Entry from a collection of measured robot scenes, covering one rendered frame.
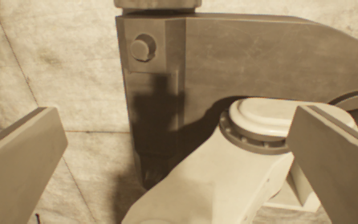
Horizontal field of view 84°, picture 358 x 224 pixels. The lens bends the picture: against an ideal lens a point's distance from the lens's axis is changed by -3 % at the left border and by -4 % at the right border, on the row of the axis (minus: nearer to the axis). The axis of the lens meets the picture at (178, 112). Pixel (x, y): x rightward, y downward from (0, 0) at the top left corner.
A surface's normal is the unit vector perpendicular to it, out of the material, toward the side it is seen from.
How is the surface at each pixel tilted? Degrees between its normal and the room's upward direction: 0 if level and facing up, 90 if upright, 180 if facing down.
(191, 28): 0
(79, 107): 0
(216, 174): 90
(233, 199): 90
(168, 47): 45
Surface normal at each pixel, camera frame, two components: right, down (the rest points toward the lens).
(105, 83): -0.18, 0.50
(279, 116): 0.00, -0.86
